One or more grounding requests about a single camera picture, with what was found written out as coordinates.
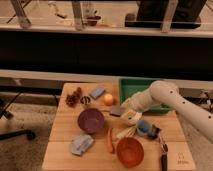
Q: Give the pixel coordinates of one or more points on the orange bowl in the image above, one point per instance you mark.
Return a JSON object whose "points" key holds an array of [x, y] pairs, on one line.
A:
{"points": [[130, 152]]}

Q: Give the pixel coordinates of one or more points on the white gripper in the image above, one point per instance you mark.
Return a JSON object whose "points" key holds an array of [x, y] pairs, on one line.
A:
{"points": [[129, 115]]}

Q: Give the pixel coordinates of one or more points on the black striped ball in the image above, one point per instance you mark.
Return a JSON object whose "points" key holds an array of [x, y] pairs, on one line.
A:
{"points": [[85, 100]]}

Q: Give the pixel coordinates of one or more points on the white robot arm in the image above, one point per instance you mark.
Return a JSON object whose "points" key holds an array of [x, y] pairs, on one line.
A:
{"points": [[167, 93]]}

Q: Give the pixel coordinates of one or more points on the blue cup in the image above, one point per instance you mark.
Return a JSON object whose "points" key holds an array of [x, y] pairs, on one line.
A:
{"points": [[143, 128]]}

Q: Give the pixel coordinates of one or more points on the black office chair base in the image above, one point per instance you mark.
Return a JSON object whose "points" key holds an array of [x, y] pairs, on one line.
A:
{"points": [[12, 130]]}

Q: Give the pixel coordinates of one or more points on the blue grey cloth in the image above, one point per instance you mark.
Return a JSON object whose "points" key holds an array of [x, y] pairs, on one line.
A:
{"points": [[80, 144]]}

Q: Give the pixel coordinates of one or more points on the orange fruit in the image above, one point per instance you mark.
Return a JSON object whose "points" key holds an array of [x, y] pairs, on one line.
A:
{"points": [[108, 99]]}

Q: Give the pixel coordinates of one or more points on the small dark object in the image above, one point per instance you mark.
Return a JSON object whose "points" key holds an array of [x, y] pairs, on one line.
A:
{"points": [[153, 134]]}

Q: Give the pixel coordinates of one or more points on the purple bowl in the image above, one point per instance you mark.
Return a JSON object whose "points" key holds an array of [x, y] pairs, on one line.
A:
{"points": [[91, 120]]}

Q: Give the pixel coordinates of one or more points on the dark grey eraser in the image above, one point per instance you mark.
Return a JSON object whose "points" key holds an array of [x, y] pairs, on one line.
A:
{"points": [[116, 111]]}

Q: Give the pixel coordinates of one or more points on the orange carrot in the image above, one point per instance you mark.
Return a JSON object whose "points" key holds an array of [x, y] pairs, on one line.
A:
{"points": [[110, 146]]}

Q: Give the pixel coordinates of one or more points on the green plastic tray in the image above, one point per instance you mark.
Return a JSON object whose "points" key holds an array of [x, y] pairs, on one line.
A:
{"points": [[128, 87]]}

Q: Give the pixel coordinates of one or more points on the black handled tool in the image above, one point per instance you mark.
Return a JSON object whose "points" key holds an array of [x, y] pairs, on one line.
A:
{"points": [[164, 159]]}

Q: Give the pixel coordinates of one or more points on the brown grape bunch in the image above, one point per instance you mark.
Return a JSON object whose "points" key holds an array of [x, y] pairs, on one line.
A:
{"points": [[73, 99]]}

